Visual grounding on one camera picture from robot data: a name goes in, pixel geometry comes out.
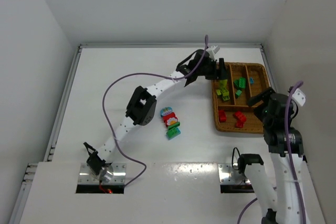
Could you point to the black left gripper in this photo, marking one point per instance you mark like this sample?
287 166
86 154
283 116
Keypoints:
219 70

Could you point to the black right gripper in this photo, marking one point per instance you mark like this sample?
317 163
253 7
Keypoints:
261 98

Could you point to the lime curved lego piece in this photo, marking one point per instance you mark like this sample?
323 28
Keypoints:
223 83

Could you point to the lime hollow lego brick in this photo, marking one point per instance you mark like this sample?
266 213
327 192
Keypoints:
224 91

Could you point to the green long lego brick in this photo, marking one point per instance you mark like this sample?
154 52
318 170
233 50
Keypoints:
241 83

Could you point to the lime square lego brick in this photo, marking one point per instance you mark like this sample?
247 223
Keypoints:
225 98

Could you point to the green square lego brick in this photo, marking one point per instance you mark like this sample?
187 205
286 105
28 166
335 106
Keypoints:
238 93

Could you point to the small red lego brick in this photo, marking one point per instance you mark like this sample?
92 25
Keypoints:
240 116

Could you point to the red curved lego brick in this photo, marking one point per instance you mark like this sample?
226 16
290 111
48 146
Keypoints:
239 124

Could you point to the green and blue lego stack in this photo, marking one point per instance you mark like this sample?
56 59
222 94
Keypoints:
172 133

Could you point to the red long lego brick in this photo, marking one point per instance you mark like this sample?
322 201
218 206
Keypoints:
222 116

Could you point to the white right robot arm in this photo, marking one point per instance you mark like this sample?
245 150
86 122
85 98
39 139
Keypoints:
284 202

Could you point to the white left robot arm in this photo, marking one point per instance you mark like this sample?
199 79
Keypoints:
141 107

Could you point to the dark green lego in basket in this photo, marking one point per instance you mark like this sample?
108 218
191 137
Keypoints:
236 84

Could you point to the wicker divided basket tray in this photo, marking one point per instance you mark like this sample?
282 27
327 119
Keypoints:
236 70

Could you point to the green flat lego base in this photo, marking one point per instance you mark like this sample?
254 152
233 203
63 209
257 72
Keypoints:
177 124

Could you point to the red flower picture lego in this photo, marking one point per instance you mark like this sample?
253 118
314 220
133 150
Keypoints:
170 119

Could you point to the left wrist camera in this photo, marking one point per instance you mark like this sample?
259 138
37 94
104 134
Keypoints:
213 50

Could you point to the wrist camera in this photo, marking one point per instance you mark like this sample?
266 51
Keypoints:
213 50
299 97

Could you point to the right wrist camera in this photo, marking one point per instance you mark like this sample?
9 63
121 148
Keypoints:
299 97

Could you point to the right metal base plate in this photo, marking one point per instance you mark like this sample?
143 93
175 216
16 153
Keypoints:
229 175

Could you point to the metal base plate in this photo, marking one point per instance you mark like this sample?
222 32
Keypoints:
112 175
229 175

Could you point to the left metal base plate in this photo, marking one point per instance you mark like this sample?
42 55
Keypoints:
112 175

